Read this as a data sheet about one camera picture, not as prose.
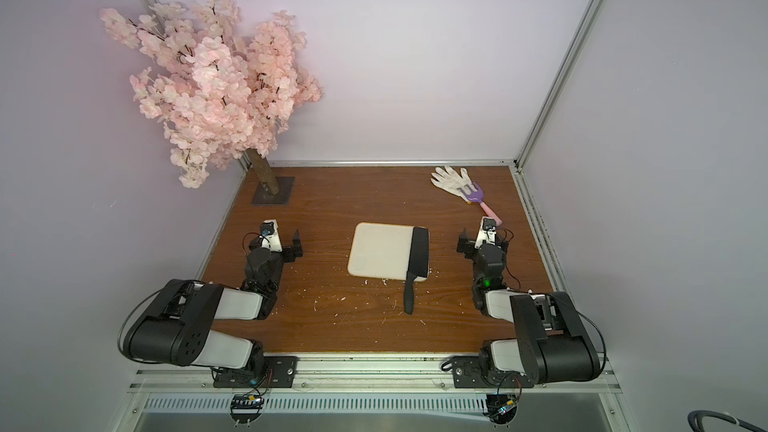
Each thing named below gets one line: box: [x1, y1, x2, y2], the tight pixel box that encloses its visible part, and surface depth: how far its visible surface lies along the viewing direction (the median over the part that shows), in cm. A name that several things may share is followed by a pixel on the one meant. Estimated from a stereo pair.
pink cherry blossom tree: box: [99, 0, 322, 196], surface depth 76 cm
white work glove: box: [430, 166, 478, 203], surface depth 116 cm
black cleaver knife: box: [404, 226, 429, 315], surface depth 94 cm
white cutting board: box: [347, 222, 431, 300], surface depth 96 cm
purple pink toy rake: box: [466, 181, 502, 226], surface depth 109 cm
